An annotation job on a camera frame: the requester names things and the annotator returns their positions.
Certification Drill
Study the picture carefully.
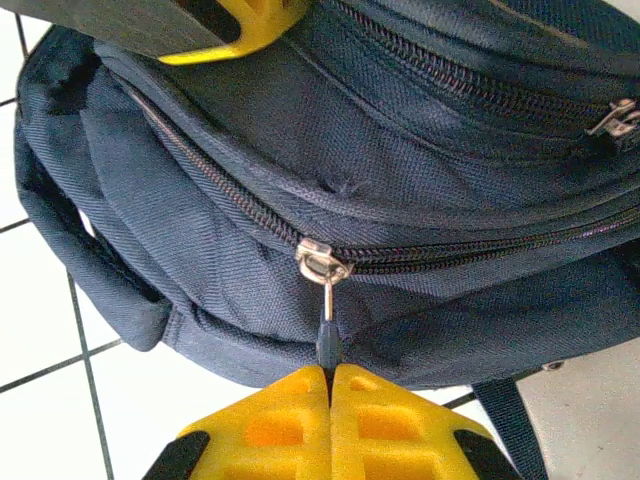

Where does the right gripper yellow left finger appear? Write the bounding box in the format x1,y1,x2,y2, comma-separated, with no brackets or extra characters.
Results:
142,364,334,480

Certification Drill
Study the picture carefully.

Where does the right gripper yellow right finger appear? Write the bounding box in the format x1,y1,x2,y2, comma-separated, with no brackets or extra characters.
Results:
329,362,524,480

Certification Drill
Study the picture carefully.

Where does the navy blue backpack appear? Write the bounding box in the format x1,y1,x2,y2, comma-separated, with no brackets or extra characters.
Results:
13,0,640,480

